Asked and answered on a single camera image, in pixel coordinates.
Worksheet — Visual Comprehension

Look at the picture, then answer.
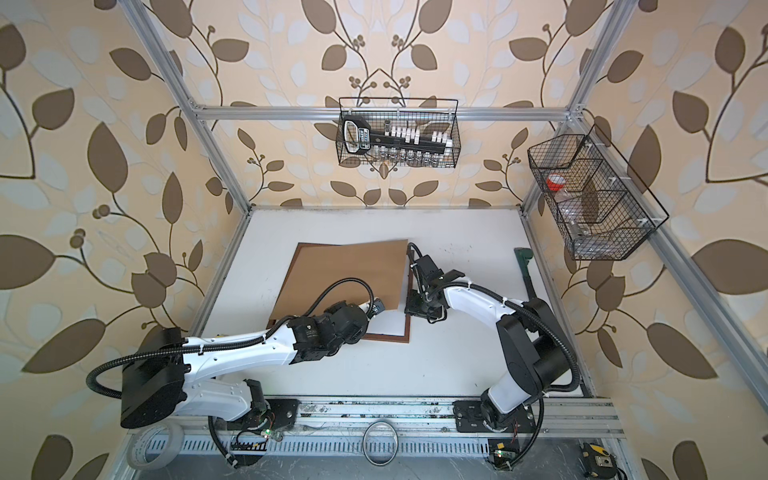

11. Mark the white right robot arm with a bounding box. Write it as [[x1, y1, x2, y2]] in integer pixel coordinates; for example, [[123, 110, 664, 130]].
[[405, 244, 582, 431]]

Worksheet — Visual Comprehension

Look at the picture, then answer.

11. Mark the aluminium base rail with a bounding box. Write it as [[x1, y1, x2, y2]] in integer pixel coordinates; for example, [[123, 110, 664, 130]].
[[146, 396, 626, 460]]

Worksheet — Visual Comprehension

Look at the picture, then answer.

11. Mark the clear tape roll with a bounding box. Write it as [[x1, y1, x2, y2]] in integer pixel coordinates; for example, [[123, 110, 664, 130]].
[[127, 421, 184, 471]]

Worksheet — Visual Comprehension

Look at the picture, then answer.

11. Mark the brown cardboard backing board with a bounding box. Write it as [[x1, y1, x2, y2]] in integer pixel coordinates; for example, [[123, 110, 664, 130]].
[[269, 240, 407, 322]]

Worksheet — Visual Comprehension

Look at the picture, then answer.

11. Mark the mountain landscape photo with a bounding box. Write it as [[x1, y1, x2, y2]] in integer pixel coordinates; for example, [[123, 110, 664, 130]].
[[367, 310, 408, 337]]

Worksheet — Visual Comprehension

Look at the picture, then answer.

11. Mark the yellow black tape measure right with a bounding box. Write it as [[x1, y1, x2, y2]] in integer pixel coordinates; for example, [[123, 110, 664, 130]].
[[581, 443, 619, 479]]

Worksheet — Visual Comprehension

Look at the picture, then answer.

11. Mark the black wire basket right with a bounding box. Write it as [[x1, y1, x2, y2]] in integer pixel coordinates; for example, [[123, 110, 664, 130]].
[[527, 125, 669, 261]]

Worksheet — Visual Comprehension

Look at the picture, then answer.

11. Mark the black wire basket back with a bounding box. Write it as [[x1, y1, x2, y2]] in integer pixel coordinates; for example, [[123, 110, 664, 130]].
[[335, 95, 462, 169]]

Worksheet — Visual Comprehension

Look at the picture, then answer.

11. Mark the metal ring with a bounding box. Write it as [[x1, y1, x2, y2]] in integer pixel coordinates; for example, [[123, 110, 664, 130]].
[[360, 419, 401, 468]]

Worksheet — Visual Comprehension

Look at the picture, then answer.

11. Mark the brown wooden picture frame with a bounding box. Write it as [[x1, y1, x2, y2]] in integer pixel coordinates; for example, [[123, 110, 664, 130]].
[[267, 248, 412, 343]]

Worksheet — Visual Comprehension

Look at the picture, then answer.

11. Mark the black wire basket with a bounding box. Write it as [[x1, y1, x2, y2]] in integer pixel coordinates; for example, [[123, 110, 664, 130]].
[[527, 125, 669, 261], [335, 95, 462, 169]]

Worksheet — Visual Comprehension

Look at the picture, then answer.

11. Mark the black socket set holder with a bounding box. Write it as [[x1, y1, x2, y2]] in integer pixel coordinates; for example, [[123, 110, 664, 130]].
[[335, 116, 456, 156]]

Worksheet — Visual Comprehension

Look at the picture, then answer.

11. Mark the red capped clear container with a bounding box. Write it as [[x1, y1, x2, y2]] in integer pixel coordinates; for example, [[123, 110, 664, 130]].
[[546, 173, 568, 198]]

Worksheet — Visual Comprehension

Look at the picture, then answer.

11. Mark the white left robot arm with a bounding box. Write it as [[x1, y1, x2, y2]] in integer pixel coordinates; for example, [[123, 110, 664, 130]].
[[86, 299, 384, 429]]

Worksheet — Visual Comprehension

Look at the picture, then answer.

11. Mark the aluminium cage frame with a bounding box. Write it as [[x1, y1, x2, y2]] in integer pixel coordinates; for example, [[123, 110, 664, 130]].
[[120, 1, 767, 406]]

